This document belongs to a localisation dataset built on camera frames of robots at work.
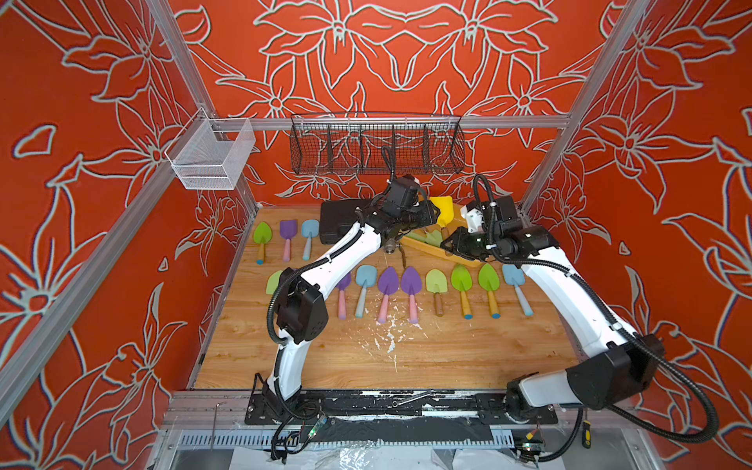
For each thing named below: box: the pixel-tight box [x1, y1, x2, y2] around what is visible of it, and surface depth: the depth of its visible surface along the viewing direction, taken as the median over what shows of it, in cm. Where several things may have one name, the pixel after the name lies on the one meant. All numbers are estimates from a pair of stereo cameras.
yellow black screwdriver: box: [582, 420, 592, 450], surface depth 71 cm
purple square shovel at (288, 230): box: [279, 219, 298, 262], surface depth 114 cm
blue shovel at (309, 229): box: [301, 219, 320, 262], surface depth 116 cm
